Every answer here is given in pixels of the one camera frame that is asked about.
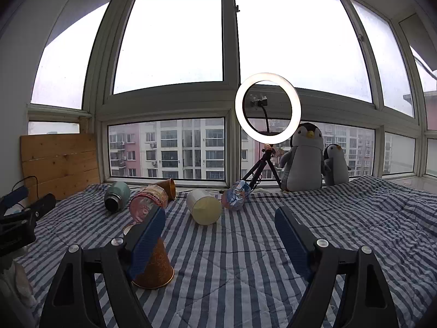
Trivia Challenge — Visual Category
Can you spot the wooden board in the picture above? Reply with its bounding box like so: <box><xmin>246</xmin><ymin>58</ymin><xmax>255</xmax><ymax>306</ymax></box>
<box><xmin>20</xmin><ymin>133</ymin><xmax>102</xmax><ymax>202</ymax></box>

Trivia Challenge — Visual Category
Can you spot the small grey penguin plush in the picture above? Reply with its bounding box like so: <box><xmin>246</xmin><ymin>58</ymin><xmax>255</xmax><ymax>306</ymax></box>
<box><xmin>323</xmin><ymin>143</ymin><xmax>352</xmax><ymax>186</ymax></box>

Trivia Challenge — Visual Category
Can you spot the white ring light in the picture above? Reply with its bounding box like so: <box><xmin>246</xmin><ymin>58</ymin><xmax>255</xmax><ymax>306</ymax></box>
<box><xmin>234</xmin><ymin>72</ymin><xmax>302</xmax><ymax>143</ymax></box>

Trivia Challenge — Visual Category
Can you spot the plain brown paper cup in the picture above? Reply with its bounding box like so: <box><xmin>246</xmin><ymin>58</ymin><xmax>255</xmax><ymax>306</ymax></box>
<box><xmin>155</xmin><ymin>178</ymin><xmax>177</xmax><ymax>201</ymax></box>

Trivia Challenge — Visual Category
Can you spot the orange patterned paper cup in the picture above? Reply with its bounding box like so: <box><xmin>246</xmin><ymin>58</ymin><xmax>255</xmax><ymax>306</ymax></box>
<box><xmin>123</xmin><ymin>222</ymin><xmax>175</xmax><ymax>290</ymax></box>

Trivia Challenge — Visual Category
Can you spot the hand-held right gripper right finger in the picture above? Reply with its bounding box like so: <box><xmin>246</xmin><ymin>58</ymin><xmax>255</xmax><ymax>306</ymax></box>
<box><xmin>274</xmin><ymin>206</ymin><xmax>399</xmax><ymax>328</ymax></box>

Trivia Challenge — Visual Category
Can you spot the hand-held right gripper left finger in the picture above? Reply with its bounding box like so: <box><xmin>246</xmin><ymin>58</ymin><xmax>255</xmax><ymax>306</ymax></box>
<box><xmin>39</xmin><ymin>206</ymin><xmax>167</xmax><ymax>328</ymax></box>

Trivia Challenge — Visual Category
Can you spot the crushed plastic water bottle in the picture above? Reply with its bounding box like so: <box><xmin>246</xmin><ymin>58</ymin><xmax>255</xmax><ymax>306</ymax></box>
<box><xmin>221</xmin><ymin>180</ymin><xmax>253</xmax><ymax>211</ymax></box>

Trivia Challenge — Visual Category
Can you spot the pink patterned paper cup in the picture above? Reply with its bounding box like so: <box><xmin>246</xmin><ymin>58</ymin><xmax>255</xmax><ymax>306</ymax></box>
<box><xmin>129</xmin><ymin>184</ymin><xmax>170</xmax><ymax>227</ymax></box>

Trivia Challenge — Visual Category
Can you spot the large grey penguin plush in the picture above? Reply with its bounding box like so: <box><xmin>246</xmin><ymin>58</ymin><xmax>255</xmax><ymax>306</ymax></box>
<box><xmin>279</xmin><ymin>122</ymin><xmax>327</xmax><ymax>193</ymax></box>

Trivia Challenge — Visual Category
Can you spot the green thermos bottle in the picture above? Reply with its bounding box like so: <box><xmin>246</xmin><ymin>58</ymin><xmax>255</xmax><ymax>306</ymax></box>
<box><xmin>104</xmin><ymin>181</ymin><xmax>131</xmax><ymax>213</ymax></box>

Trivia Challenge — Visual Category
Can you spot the black tripod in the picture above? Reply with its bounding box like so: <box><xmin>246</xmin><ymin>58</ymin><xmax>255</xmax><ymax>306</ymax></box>
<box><xmin>240</xmin><ymin>143</ymin><xmax>282</xmax><ymax>191</ymax></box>

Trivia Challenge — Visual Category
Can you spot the blue white striped blanket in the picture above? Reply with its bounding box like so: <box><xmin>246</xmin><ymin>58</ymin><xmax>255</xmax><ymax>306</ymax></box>
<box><xmin>14</xmin><ymin>175</ymin><xmax>437</xmax><ymax>328</ymax></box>

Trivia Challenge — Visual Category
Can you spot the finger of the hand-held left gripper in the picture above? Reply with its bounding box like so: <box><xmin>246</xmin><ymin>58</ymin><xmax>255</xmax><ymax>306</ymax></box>
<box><xmin>25</xmin><ymin>193</ymin><xmax>57</xmax><ymax>227</ymax></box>
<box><xmin>0</xmin><ymin>186</ymin><xmax>29</xmax><ymax>214</ymax></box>

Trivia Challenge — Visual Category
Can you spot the cream white cup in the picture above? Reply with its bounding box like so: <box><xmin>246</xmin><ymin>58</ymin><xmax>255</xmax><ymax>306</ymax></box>
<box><xmin>186</xmin><ymin>189</ymin><xmax>223</xmax><ymax>226</ymax></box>

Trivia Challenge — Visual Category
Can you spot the black gooseneck phone holder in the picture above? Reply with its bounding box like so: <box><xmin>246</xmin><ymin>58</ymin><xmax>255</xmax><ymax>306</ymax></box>
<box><xmin>249</xmin><ymin>97</ymin><xmax>274</xmax><ymax>134</ymax></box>

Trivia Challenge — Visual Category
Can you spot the person's left forearm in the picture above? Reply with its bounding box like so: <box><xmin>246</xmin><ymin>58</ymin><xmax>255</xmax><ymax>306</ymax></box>
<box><xmin>0</xmin><ymin>258</ymin><xmax>37</xmax><ymax>328</ymax></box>

